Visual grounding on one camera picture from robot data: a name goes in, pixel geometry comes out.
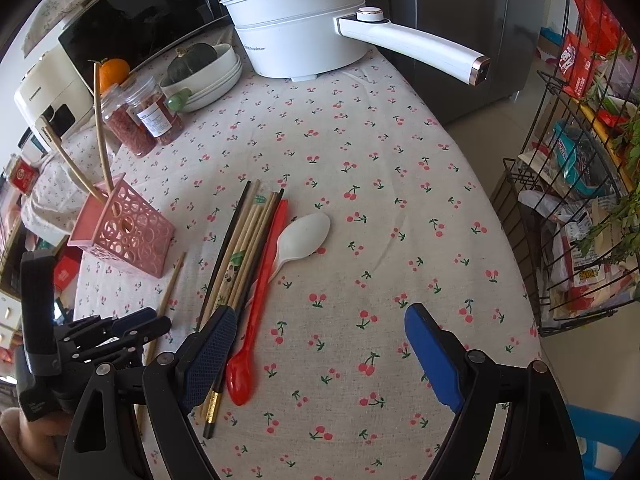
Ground grey refrigerator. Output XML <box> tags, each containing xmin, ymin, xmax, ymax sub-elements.
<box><xmin>385</xmin><ymin>0</ymin><xmax>556</xmax><ymax>126</ymax></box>

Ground pink perforated utensil basket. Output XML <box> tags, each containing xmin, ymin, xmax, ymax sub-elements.
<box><xmin>67</xmin><ymin>173</ymin><xmax>176</xmax><ymax>279</ymax></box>

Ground dark green kabocha squash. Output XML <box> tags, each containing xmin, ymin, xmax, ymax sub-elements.
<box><xmin>166</xmin><ymin>42</ymin><xmax>218</xmax><ymax>86</ymax></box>

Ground black microwave oven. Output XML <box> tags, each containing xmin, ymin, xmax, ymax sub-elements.
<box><xmin>57</xmin><ymin>0</ymin><xmax>236</xmax><ymax>96</ymax></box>

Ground green leafy plant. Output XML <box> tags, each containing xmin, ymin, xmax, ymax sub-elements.
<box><xmin>575</xmin><ymin>110</ymin><xmax>640</xmax><ymax>266</ymax></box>

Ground white electric pot with handle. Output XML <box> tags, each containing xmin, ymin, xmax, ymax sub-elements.
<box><xmin>220</xmin><ymin>0</ymin><xmax>492</xmax><ymax>86</ymax></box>

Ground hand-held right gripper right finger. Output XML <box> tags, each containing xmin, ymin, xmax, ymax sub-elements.
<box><xmin>404</xmin><ymin>303</ymin><xmax>586</xmax><ymax>480</ymax></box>

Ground cherry print tablecloth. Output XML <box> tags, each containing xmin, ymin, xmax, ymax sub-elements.
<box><xmin>20</xmin><ymin>25</ymin><xmax>542</xmax><ymax>480</ymax></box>

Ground cream white kitchen appliance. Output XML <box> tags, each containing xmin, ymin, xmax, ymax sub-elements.
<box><xmin>14</xmin><ymin>44</ymin><xmax>97</xmax><ymax>157</ymax></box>

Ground red plastic spoon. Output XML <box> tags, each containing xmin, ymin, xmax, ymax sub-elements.
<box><xmin>226</xmin><ymin>199</ymin><xmax>290</xmax><ymax>407</ymax></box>

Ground red tin box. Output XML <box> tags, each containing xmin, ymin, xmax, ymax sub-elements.
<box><xmin>9</xmin><ymin>156</ymin><xmax>40</xmax><ymax>196</ymax></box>

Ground thin black chopstick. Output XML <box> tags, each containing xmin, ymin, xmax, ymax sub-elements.
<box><xmin>196</xmin><ymin>180</ymin><xmax>252</xmax><ymax>333</ymax></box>

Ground blue plastic stool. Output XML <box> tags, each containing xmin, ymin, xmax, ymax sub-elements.
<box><xmin>567</xmin><ymin>404</ymin><xmax>640</xmax><ymax>480</ymax></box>

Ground teal plastic item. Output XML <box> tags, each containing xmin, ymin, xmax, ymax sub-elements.
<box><xmin>537</xmin><ymin>27</ymin><xmax>565</xmax><ymax>53</ymax></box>

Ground blue snack packet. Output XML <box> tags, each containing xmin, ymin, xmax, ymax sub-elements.
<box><xmin>552</xmin><ymin>120</ymin><xmax>608</xmax><ymax>191</ymax></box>

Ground black wire storage rack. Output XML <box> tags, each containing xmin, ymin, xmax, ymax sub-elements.
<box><xmin>490</xmin><ymin>0</ymin><xmax>640</xmax><ymax>338</ymax></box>

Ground clear jar of red grains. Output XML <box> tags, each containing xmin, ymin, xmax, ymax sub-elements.
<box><xmin>100</xmin><ymin>82</ymin><xmax>158</xmax><ymax>158</ymax></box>

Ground person's left hand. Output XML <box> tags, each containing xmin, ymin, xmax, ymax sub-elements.
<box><xmin>0</xmin><ymin>407</ymin><xmax>71</xmax><ymax>480</ymax></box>

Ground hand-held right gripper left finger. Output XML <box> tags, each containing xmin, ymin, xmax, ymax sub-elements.
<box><xmin>59</xmin><ymin>305</ymin><xmax>238</xmax><ymax>480</ymax></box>

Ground red snack packet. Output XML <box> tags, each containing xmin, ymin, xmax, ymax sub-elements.
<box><xmin>559</xmin><ymin>35</ymin><xmax>598</xmax><ymax>96</ymax></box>

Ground white plate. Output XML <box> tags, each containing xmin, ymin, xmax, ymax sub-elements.
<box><xmin>172</xmin><ymin>57</ymin><xmax>243</xmax><ymax>106</ymax></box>
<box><xmin>177</xmin><ymin>66</ymin><xmax>244</xmax><ymax>113</ymax></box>

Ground white plastic spoon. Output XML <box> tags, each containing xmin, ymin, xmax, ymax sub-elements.
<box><xmin>249</xmin><ymin>211</ymin><xmax>331</xmax><ymax>306</ymax></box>

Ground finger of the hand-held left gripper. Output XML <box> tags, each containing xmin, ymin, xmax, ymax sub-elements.
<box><xmin>75</xmin><ymin>307</ymin><xmax>159</xmax><ymax>347</ymax></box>
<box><xmin>80</xmin><ymin>316</ymin><xmax>172</xmax><ymax>367</ymax></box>

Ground orange fruit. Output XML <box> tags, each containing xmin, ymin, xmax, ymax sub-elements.
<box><xmin>98</xmin><ymin>58</ymin><xmax>131</xmax><ymax>95</ymax></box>

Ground labelled clear jar red contents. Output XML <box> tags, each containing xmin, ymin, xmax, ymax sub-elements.
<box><xmin>122</xmin><ymin>76</ymin><xmax>183</xmax><ymax>147</ymax></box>

